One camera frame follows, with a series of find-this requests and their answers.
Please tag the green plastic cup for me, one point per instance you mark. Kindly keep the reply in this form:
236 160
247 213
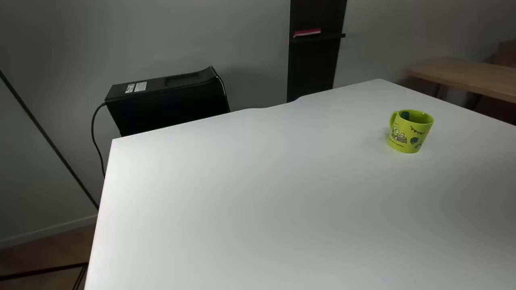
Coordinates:
408 129

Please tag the black computer tower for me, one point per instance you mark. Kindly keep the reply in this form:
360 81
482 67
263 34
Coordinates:
152 104

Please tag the black vertical pillar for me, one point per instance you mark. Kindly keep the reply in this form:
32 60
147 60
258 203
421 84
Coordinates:
313 46

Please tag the black diagonal tripod leg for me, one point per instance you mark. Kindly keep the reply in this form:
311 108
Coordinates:
47 137

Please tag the wooden side table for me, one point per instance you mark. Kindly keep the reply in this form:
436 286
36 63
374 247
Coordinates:
479 78

